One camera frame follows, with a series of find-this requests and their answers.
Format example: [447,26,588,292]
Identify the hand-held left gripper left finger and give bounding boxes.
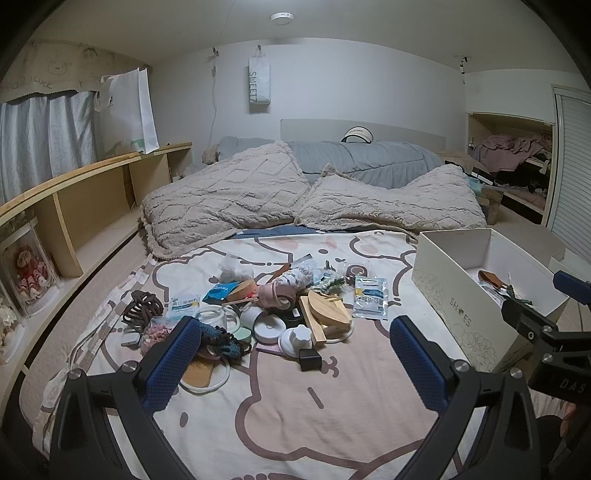
[48,316,204,480]

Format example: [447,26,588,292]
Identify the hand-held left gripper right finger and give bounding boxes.
[389,315,539,480]

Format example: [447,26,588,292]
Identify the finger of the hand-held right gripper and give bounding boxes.
[501,298,561,344]
[553,270,591,306]

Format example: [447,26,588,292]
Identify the brown and blue crochet pouch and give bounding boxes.
[191,323,252,367]

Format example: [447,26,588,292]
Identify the clear glass food container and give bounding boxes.
[198,309,241,331]

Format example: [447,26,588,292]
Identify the white cardboard shoe box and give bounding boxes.
[411,227,571,374]

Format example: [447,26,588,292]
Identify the black charger adapter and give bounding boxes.
[298,348,322,373]

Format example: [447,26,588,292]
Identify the white round flat container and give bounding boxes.
[254,316,288,346]

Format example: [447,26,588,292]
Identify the round wooden lid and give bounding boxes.
[182,357,222,388]

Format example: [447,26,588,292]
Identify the clear bag of pink candies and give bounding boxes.
[140,316,178,355]

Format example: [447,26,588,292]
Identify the white and blue sachet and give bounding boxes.
[166,295,200,324]

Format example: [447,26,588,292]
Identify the brown hair claw clip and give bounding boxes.
[121,291,166,334]

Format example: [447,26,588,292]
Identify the white wipes packet blue print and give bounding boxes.
[353,275,389,320]

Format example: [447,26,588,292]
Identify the blue foil packet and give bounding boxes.
[202,282,241,304]

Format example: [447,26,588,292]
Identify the round cork coaster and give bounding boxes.
[231,279,258,303]

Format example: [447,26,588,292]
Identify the wooden box pieces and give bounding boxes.
[299,290,352,347]

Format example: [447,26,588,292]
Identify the crumpled clear plastic bag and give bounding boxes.
[217,256,243,283]

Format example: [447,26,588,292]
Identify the white louvred door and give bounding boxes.
[545,85,591,273]

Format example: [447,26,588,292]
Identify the wooden stool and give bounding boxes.
[478,185,505,223]

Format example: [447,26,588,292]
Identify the white bottle cap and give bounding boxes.
[279,324,315,358]

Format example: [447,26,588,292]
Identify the green glittery hair accessory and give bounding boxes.
[316,272,346,294]

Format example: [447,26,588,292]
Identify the pink portable fan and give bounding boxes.
[256,282,296,309]

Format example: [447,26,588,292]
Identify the cartoon printed blanket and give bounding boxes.
[34,229,490,480]

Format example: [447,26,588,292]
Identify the white lace scrunchie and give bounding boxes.
[281,265,315,289]

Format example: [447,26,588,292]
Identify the pile of pink clothes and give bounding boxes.
[471,133,552,174]

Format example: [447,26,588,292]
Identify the beige fuzzy pillow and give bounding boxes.
[140,141,309,259]
[293,164,488,234]

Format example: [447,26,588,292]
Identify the clear display case with shells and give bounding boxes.
[0,295,26,365]

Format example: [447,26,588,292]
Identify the navy bed sheet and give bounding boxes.
[231,224,324,238]

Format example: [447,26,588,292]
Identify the clear display case with doll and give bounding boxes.
[0,217,63,317]

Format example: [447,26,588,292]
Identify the wooden shelf unit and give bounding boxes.
[0,142,193,402]

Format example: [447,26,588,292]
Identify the grey duvet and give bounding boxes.
[217,135,444,190]

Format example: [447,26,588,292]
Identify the pale grey headboard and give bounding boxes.
[280,119,448,153]

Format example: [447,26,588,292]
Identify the white visor cap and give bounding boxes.
[341,126,374,145]

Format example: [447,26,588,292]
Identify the white tote bag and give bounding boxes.
[95,68,161,155]

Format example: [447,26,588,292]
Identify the grey white curtain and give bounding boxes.
[0,90,100,204]

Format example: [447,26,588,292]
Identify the hanging white paper bag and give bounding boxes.
[248,45,271,114]

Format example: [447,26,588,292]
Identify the cartoon printed curtain valance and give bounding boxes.
[0,39,153,104]

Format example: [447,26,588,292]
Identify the thin white sealing ring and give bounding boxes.
[180,351,230,394]

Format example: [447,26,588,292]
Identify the white hanging cable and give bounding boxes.
[210,46,221,139]

